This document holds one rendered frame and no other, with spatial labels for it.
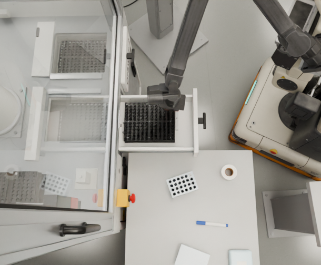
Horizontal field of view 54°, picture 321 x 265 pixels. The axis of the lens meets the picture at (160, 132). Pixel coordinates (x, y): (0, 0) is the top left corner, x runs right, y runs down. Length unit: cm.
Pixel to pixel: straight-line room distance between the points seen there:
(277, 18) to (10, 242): 96
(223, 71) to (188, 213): 134
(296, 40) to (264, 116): 102
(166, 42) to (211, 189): 140
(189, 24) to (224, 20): 166
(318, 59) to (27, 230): 103
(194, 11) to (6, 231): 81
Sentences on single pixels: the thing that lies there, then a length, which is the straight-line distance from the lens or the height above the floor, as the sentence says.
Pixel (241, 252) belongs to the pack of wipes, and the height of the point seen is 80.
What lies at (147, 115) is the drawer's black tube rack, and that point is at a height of 87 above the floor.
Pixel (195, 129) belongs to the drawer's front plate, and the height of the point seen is 93.
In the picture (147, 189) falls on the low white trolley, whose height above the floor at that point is 76.
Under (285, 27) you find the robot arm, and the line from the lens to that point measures 114.
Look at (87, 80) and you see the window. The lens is 96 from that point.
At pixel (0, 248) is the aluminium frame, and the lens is 51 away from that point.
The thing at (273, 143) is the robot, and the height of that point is 28.
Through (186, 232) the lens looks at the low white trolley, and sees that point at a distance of 146.
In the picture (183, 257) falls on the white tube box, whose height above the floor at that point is 81.
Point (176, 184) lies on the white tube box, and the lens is 146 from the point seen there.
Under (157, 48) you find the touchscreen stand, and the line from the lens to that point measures 251.
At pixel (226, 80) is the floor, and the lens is 246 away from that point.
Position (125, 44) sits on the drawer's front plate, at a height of 93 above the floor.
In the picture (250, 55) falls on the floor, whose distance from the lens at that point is 259.
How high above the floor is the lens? 222
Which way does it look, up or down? 75 degrees down
